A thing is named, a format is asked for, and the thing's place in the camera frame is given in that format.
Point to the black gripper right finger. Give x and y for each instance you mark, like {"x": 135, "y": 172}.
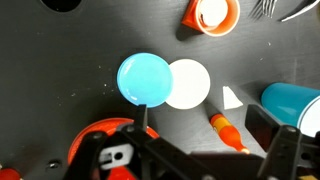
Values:
{"x": 261, "y": 126}

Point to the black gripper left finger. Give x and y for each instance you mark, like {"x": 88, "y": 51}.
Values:
{"x": 141, "y": 118}

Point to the small orange cup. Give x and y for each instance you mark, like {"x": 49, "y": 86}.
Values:
{"x": 217, "y": 18}

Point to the teal plastic cup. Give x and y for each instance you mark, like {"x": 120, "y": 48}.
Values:
{"x": 294, "y": 105}

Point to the orange cube block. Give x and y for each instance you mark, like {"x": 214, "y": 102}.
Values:
{"x": 191, "y": 15}

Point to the orange toy bottle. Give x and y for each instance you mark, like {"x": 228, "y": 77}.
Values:
{"x": 228, "y": 133}

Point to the red bowl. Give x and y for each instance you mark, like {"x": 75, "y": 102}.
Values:
{"x": 103, "y": 151}

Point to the blue round plate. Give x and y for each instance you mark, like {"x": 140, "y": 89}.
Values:
{"x": 145, "y": 79}

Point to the white triangular paper scrap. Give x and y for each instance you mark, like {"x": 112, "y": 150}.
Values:
{"x": 230, "y": 100}

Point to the white round plate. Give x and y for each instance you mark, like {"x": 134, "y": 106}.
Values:
{"x": 191, "y": 84}

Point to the silver fork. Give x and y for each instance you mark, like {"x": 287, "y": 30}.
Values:
{"x": 263, "y": 8}

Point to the dark grey knife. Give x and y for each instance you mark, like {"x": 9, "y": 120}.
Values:
{"x": 302, "y": 8}

